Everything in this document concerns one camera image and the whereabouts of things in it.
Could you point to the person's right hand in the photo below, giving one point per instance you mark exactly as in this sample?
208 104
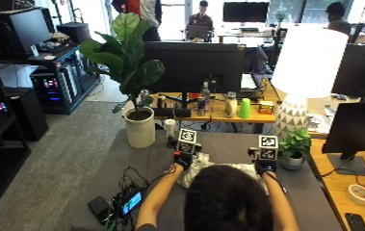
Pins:
266 166

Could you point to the person's left hand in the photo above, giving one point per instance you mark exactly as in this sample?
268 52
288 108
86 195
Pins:
183 161

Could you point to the white patterned cloth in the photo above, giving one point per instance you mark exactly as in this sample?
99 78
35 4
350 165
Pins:
206 165

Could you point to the white marker cube on right glove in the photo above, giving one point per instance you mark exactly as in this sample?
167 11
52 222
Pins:
268 147

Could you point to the white marker cube on glove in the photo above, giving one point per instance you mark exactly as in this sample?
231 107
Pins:
187 140
268 147

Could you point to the white marker cube on left glove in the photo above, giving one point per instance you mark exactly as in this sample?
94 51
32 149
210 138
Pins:
187 140

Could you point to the small green potted plant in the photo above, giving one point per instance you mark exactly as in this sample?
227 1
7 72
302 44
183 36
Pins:
295 146

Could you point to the white cylinder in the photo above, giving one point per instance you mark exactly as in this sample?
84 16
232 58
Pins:
171 126

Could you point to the tall white plant pot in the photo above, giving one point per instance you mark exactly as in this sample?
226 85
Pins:
139 130

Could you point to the wooden desk with monitor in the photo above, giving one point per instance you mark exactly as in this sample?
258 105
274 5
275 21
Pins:
234 119

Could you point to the black device with blue screen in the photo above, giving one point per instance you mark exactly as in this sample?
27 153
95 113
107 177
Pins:
131 202

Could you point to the pile of papers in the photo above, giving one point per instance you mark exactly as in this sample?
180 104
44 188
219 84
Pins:
319 123

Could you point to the yellow box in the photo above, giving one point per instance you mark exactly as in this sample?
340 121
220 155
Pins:
266 107

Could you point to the green plastic cup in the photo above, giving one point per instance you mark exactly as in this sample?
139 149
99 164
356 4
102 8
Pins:
244 108

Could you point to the small dark bottle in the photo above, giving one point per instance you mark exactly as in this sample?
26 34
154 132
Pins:
162 101

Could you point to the clear water bottle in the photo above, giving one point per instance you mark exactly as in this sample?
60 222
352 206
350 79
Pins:
203 99

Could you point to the small glass jar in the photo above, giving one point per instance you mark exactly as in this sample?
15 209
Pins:
144 95

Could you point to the roll of tape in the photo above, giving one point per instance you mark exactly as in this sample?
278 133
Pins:
359 194

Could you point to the wooden side desk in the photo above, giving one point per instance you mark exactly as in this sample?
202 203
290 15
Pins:
352 208

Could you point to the black monitor with flat stand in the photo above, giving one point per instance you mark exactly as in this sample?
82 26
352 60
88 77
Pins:
358 128

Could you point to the black box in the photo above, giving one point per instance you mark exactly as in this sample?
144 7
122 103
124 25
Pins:
99 208

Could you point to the black phone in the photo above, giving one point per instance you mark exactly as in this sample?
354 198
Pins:
356 222

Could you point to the black monitor on wooden desk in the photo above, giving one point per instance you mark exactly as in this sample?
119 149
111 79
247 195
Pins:
192 67

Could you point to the office chair with jacket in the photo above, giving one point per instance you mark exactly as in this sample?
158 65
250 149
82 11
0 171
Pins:
256 62

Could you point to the white lamp with patterned base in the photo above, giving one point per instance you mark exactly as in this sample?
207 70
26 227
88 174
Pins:
308 64

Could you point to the fiddle leaf fig plant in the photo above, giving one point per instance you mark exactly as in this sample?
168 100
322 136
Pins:
126 57

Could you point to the black monitor behind lamp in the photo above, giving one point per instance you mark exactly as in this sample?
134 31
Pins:
362 70

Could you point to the computer tower with coloured lights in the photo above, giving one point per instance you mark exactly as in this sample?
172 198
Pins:
48 86

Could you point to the black computer tower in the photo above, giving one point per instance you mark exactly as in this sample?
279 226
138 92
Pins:
26 112

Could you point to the grey laptop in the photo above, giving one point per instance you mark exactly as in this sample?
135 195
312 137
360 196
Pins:
198 31

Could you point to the dark metal rack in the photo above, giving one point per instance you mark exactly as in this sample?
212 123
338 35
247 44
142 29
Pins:
68 61

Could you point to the black case on rack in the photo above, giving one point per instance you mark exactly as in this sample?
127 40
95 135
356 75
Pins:
74 32

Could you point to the black far monitor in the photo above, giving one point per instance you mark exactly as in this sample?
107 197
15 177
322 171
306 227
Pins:
246 12

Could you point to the black monitor on rack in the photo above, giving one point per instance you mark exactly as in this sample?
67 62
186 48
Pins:
24 30

